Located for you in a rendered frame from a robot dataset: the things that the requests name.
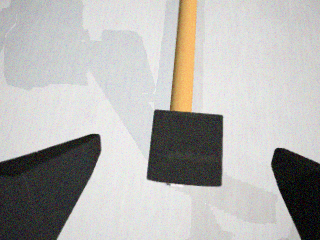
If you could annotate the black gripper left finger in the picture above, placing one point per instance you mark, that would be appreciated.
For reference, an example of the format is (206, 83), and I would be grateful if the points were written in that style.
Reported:
(38, 191)

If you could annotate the long tan scraper with black blade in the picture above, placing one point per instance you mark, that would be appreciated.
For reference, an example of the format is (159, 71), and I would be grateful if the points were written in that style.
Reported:
(186, 148)

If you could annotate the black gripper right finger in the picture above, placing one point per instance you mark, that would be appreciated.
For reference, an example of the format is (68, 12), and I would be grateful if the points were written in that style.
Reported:
(298, 179)

